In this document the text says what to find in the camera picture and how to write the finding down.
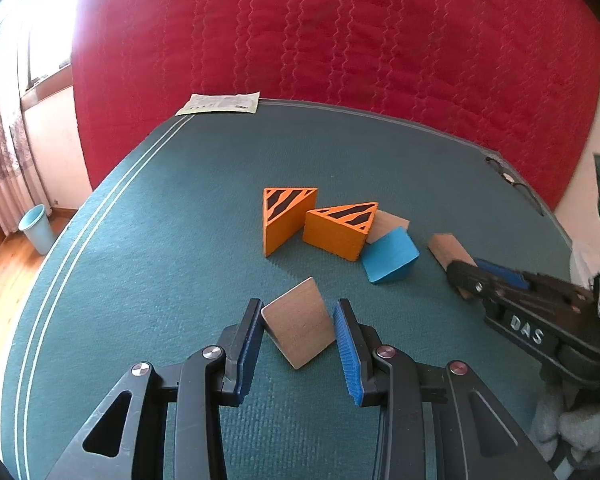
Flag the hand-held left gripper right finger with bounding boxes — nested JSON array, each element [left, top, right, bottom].
[[332, 297, 556, 480]]

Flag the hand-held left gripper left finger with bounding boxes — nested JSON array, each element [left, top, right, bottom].
[[45, 298, 264, 480]]

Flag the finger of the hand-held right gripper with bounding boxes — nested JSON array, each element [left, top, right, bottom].
[[475, 259, 531, 288], [447, 260, 506, 306]]

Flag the plain wooden wedge block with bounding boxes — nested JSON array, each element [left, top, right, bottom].
[[427, 233, 478, 301], [367, 210, 411, 246], [261, 277, 337, 371]]

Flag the blue wedge block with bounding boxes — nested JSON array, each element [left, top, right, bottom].
[[361, 226, 421, 285]]

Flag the orange black-striped wedge block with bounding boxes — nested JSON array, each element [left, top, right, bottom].
[[302, 202, 380, 263], [262, 187, 319, 259]]

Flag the person's right hand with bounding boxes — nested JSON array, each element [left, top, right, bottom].
[[530, 380, 600, 480]]

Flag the light blue waste bin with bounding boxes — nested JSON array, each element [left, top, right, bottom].
[[18, 204, 55, 256]]

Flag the paper leaflet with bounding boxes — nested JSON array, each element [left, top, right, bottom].
[[175, 92, 261, 117]]

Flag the red quilted blanket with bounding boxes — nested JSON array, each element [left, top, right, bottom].
[[71, 0, 600, 211]]

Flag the patterned sheer curtain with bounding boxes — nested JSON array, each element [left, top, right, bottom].
[[0, 35, 48, 233]]

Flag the window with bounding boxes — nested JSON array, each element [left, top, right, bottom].
[[10, 0, 96, 96]]

